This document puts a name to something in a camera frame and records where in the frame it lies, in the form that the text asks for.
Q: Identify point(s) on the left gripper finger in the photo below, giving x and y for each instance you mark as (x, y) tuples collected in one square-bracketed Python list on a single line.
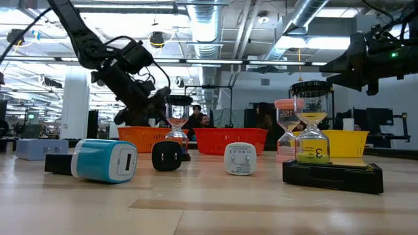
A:
[(130, 118), (160, 104)]

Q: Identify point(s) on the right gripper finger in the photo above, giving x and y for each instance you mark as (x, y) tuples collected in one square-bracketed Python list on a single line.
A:
[(359, 82), (349, 63)]

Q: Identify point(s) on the orange sand hourglass black caps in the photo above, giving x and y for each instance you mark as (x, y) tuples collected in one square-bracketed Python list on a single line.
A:
[(178, 134)]

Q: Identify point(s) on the black cube charger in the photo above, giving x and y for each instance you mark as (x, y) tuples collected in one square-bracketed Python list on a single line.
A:
[(166, 156)]

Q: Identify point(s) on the teal and white charger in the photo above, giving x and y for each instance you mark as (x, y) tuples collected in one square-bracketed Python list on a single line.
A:
[(94, 160)]

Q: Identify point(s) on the yellow sand hourglass number three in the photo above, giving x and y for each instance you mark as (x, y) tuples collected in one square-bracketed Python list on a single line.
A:
[(312, 147)]

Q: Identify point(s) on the pink hourglass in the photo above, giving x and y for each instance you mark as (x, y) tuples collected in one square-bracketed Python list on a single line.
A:
[(286, 122)]

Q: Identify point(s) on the black stapler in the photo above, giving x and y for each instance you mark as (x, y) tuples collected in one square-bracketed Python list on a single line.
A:
[(58, 164), (333, 178)]

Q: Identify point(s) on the green and white charger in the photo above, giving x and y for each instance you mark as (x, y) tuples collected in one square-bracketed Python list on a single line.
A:
[(240, 158)]

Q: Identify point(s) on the light blue cube charger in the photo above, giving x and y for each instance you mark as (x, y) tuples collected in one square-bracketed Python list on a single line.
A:
[(32, 148)]

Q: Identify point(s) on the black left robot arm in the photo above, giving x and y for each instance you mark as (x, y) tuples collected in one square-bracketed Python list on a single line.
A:
[(75, 29)]

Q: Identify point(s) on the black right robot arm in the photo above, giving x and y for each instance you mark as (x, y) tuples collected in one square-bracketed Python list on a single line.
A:
[(409, 19)]

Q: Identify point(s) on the orange plastic basket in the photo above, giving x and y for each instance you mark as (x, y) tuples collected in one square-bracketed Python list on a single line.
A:
[(140, 138)]

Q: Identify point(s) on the person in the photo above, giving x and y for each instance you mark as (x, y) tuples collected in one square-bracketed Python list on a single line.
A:
[(264, 117), (205, 121), (196, 115)]

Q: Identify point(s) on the black speaker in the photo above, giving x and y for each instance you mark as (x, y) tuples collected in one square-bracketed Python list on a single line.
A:
[(92, 125)]

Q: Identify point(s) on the black monitor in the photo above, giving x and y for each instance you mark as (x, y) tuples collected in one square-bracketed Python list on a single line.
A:
[(380, 117)]

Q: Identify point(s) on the white cup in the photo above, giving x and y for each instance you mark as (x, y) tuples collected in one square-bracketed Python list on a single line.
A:
[(348, 124)]

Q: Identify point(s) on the white column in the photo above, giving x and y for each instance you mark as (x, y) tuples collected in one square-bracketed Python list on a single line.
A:
[(75, 104)]

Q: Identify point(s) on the black ceiling device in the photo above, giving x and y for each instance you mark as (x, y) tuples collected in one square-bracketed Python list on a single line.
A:
[(156, 39), (14, 36)]

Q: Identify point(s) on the yellow plastic basket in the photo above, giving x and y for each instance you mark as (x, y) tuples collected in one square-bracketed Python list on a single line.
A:
[(349, 143)]

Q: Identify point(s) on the red plastic basket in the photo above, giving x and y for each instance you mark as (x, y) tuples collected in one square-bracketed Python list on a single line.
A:
[(215, 140)]

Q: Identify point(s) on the long ceiling light bar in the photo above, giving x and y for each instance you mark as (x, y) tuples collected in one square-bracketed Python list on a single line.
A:
[(212, 61)]

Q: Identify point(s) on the grey fabric sheet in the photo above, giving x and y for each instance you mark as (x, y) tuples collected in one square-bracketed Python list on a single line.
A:
[(228, 117)]

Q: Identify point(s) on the green sign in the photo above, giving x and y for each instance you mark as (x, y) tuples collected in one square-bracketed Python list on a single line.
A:
[(31, 115)]

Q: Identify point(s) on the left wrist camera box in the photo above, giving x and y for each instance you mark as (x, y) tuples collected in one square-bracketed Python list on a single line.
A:
[(137, 57)]

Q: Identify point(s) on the black frame stand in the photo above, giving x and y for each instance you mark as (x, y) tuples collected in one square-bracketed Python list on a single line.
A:
[(209, 87)]

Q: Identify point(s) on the slanted silver ventilation duct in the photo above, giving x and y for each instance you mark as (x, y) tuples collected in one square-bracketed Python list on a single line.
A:
[(307, 11)]

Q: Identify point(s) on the wall air vent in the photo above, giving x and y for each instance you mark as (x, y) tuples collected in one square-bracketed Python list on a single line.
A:
[(265, 81)]

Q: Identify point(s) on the wide silver ventilation duct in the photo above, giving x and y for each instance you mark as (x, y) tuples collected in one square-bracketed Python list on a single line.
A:
[(205, 29)]

